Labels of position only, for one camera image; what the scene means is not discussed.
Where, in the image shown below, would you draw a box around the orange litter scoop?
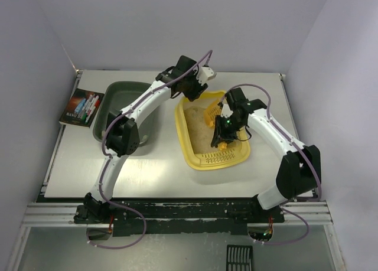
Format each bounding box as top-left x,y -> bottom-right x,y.
203,100 -> 227,151

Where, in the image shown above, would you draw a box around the yellow litter box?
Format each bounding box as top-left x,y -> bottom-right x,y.
175,90 -> 251,171

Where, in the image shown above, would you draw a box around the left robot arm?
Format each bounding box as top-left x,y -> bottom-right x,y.
74,51 -> 213,224

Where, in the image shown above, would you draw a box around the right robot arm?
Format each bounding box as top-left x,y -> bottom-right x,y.
209,87 -> 321,210

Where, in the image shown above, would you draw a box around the beige litter pellets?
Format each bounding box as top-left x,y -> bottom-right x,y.
184,106 -> 219,154

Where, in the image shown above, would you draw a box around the dark grey plastic tray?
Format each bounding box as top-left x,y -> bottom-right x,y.
92,80 -> 162,148

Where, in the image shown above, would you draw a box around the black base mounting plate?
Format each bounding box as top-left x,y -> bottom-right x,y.
73,197 -> 284,237

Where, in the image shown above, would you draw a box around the book with markers cover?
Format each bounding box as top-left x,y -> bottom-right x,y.
59,88 -> 104,128

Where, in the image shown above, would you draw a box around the black vent grille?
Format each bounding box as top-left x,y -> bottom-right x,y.
226,244 -> 253,271

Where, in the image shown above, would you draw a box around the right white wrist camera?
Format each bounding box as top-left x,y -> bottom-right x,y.
220,104 -> 233,118

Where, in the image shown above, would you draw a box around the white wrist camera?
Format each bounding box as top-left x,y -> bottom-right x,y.
196,66 -> 217,84
220,104 -> 233,118

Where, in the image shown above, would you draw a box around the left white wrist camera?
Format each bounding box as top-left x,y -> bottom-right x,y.
196,66 -> 217,84

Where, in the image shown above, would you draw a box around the aluminium frame rail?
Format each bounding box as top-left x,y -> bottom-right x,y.
22,200 -> 333,227

